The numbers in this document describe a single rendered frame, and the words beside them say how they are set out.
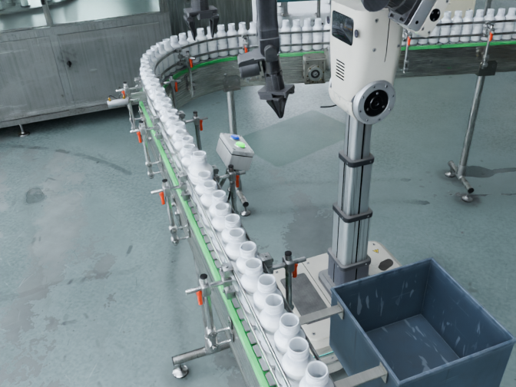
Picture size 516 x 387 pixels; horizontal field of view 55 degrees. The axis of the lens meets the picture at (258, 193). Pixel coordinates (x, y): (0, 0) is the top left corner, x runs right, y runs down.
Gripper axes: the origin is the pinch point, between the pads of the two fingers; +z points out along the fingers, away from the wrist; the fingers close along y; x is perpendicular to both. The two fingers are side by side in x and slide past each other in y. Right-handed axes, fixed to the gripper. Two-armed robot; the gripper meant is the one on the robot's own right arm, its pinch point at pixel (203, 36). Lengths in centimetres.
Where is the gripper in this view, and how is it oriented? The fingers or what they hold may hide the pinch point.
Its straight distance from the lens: 178.9
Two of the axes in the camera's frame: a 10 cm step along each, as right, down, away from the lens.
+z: 0.4, 8.3, 5.5
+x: 3.4, 5.1, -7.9
